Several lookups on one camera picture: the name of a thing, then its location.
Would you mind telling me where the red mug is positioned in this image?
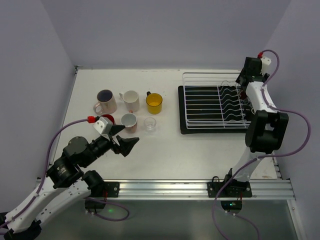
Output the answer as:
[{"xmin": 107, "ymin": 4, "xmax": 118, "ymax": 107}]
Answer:
[{"xmin": 102, "ymin": 114, "xmax": 115, "ymax": 125}]

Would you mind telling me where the salmon pink mug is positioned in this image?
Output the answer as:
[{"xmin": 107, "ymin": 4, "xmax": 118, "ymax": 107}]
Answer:
[{"xmin": 120, "ymin": 112, "xmax": 138, "ymax": 134}]

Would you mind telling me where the pale pink mug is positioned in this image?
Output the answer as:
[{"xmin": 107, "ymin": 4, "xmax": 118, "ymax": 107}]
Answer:
[{"xmin": 93, "ymin": 89, "xmax": 118, "ymax": 115}]

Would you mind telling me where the clear glass cup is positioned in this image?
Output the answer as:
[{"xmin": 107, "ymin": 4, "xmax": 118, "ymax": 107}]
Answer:
[
  {"xmin": 143, "ymin": 117, "xmax": 157, "ymax": 132},
  {"xmin": 243, "ymin": 98, "xmax": 252, "ymax": 108}
]

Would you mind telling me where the white faceted mug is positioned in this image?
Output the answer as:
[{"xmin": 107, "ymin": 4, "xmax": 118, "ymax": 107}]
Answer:
[{"xmin": 119, "ymin": 90, "xmax": 140, "ymax": 112}]

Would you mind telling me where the yellow mug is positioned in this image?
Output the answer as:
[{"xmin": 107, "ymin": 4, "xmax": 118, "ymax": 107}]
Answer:
[{"xmin": 145, "ymin": 91, "xmax": 163, "ymax": 115}]

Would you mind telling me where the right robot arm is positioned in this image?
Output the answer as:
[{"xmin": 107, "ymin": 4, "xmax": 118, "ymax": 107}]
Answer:
[{"xmin": 224, "ymin": 56, "xmax": 289, "ymax": 186}]

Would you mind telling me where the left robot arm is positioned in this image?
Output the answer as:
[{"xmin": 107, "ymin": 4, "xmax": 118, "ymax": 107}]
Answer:
[{"xmin": 0, "ymin": 125, "xmax": 140, "ymax": 240}]

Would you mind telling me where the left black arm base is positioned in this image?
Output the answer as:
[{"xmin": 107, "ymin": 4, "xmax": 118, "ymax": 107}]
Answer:
[{"xmin": 84, "ymin": 181, "xmax": 120, "ymax": 213}]

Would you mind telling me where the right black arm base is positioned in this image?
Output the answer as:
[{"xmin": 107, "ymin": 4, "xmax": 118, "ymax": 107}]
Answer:
[{"xmin": 206, "ymin": 174, "xmax": 253, "ymax": 214}]

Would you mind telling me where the dark brown cup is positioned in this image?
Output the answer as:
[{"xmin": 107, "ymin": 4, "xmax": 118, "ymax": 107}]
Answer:
[{"xmin": 239, "ymin": 91, "xmax": 247, "ymax": 100}]

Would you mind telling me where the black drain tray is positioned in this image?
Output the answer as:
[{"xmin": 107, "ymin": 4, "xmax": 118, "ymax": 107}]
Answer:
[{"xmin": 178, "ymin": 85, "xmax": 254, "ymax": 135}]

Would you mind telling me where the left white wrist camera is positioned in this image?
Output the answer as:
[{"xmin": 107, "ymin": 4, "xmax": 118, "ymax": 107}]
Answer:
[{"xmin": 93, "ymin": 116, "xmax": 113, "ymax": 136}]

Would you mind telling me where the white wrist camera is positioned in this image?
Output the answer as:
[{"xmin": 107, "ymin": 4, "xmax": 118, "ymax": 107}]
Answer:
[
  {"xmin": 260, "ymin": 56, "xmax": 272, "ymax": 75},
  {"xmin": 93, "ymin": 116, "xmax": 113, "ymax": 136}
]

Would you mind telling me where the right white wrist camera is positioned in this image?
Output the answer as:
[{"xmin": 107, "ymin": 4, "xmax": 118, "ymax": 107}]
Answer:
[{"xmin": 260, "ymin": 56, "xmax": 272, "ymax": 75}]

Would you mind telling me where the white wire dish rack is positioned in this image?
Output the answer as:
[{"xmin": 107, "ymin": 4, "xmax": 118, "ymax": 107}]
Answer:
[{"xmin": 182, "ymin": 71, "xmax": 271, "ymax": 131}]

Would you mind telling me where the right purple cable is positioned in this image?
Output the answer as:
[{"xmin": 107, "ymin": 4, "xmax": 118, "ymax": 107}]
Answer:
[{"xmin": 211, "ymin": 49, "xmax": 313, "ymax": 240}]

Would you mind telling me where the purple cable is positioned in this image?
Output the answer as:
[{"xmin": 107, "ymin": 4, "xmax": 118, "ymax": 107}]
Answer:
[
  {"xmin": 211, "ymin": 49, "xmax": 313, "ymax": 240},
  {"xmin": 0, "ymin": 115, "xmax": 97, "ymax": 228}
]

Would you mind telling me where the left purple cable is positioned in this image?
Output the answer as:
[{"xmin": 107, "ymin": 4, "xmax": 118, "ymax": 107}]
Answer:
[{"xmin": 0, "ymin": 115, "xmax": 97, "ymax": 228}]

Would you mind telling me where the aluminium mounting rail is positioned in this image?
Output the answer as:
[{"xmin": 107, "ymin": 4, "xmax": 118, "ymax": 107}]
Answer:
[{"xmin": 32, "ymin": 178, "xmax": 296, "ymax": 201}]

